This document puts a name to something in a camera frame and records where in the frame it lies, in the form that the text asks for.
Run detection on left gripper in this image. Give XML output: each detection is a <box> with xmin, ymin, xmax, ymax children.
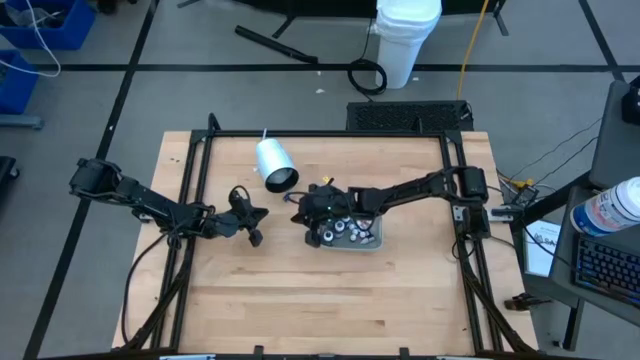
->
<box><xmin>217</xmin><ymin>185</ymin><xmax>270</xmax><ymax>248</ymax></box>

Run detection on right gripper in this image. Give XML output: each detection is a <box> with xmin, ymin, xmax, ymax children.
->
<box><xmin>291</xmin><ymin>182</ymin><xmax>354</xmax><ymax>249</ymax></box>

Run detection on grey side table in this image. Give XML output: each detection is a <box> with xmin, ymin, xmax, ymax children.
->
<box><xmin>588</xmin><ymin>79</ymin><xmax>640</xmax><ymax>190</ymax></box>

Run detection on grey desk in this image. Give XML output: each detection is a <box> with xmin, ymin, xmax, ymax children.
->
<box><xmin>547</xmin><ymin>184</ymin><xmax>640</xmax><ymax>314</ymax></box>

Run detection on black floor object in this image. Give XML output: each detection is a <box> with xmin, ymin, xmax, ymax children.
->
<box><xmin>0</xmin><ymin>156</ymin><xmax>21</xmax><ymax>201</ymax></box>

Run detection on grey metal base bar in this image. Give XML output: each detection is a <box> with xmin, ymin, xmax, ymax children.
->
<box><xmin>0</xmin><ymin>113</ymin><xmax>45</xmax><ymax>132</ymax></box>

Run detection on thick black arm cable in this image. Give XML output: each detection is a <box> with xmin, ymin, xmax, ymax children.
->
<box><xmin>121</xmin><ymin>232</ymin><xmax>174</xmax><ymax>346</ymax></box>

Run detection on yellow cable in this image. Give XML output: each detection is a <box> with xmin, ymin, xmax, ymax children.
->
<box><xmin>455</xmin><ymin>0</ymin><xmax>490</xmax><ymax>100</ymax></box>

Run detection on black computer keyboard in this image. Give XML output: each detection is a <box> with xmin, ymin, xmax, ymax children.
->
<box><xmin>571</xmin><ymin>234</ymin><xmax>640</xmax><ymax>307</ymax></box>

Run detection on black diagonal bar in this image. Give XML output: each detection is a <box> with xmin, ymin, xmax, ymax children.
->
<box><xmin>529</xmin><ymin>170</ymin><xmax>594</xmax><ymax>224</ymax></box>

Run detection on coiled black cable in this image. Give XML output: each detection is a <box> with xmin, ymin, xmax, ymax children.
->
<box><xmin>346</xmin><ymin>19</ymin><xmax>389</xmax><ymax>97</ymax></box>

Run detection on white plastic bin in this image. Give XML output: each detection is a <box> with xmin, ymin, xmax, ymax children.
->
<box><xmin>319</xmin><ymin>213</ymin><xmax>386</xmax><ymax>253</ymax></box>

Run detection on yellow cable connector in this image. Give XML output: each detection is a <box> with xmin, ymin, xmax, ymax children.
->
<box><xmin>499</xmin><ymin>173</ymin><xmax>535</xmax><ymax>190</ymax></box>

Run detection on large blue storage bin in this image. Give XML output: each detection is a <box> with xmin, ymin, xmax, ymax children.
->
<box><xmin>0</xmin><ymin>0</ymin><xmax>96</xmax><ymax>51</ymax></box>

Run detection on white wipes canister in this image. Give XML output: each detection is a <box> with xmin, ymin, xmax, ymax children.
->
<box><xmin>569</xmin><ymin>175</ymin><xmax>640</xmax><ymax>237</ymax></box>

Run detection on thin white cable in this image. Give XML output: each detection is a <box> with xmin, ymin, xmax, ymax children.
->
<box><xmin>0</xmin><ymin>0</ymin><xmax>62</xmax><ymax>79</ymax></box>

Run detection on white paper sheet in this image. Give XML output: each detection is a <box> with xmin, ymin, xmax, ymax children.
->
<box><xmin>523</xmin><ymin>219</ymin><xmax>562</xmax><ymax>278</ymax></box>

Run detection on black clamp tool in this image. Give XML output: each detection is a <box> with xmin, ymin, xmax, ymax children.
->
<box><xmin>503</xmin><ymin>293</ymin><xmax>551</xmax><ymax>312</ymax></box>

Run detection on black aluminium table frame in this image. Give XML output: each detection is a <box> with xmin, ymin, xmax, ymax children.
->
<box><xmin>112</xmin><ymin>113</ymin><xmax>539</xmax><ymax>360</ymax></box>

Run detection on black fabric room divider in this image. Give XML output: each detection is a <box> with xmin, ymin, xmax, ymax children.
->
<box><xmin>177</xmin><ymin>0</ymin><xmax>511</xmax><ymax>40</ymax></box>

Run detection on black rod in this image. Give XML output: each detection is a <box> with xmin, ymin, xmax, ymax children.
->
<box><xmin>233</xmin><ymin>24</ymin><xmax>320</xmax><ymax>65</ymax></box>

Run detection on black perforated computer case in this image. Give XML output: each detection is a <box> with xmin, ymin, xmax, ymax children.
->
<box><xmin>344</xmin><ymin>99</ymin><xmax>475</xmax><ymax>134</ymax></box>

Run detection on white cup sideways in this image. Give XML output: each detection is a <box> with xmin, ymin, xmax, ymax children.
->
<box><xmin>254</xmin><ymin>128</ymin><xmax>300</xmax><ymax>195</ymax></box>

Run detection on black device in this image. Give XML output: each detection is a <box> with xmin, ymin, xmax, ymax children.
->
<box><xmin>621</xmin><ymin>73</ymin><xmax>640</xmax><ymax>126</ymax></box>

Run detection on white trash can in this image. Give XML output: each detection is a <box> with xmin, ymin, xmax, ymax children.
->
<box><xmin>368</xmin><ymin>0</ymin><xmax>444</xmax><ymax>91</ymax></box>

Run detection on thin black floor cable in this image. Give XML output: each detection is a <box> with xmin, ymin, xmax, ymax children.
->
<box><xmin>509</xmin><ymin>117</ymin><xmax>603</xmax><ymax>180</ymax></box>
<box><xmin>532</xmin><ymin>137</ymin><xmax>599</xmax><ymax>187</ymax></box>

